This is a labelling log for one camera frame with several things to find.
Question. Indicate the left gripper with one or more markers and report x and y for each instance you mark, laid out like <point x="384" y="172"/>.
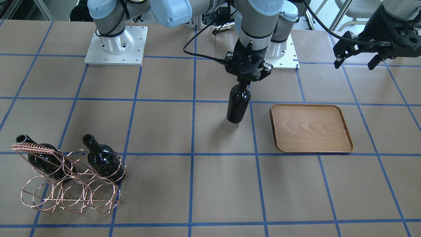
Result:
<point x="384" y="24"/>

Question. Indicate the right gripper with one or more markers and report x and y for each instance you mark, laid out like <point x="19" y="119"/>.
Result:
<point x="265" y="70"/>

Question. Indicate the dark wine bottle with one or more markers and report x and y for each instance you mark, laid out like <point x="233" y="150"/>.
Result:
<point x="238" y="103"/>
<point x="50" y="165"/>
<point x="104" y="160"/>

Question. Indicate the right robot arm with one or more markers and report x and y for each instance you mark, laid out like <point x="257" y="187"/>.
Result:
<point x="258" y="21"/>

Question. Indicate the wooden tray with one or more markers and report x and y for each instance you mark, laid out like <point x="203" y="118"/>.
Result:
<point x="310" y="128"/>

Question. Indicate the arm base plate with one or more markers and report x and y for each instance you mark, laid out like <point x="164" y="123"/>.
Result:
<point x="282" y="55"/>
<point x="127" y="49"/>

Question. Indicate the copper wire bottle basket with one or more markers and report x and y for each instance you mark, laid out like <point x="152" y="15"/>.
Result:
<point x="79" y="190"/>

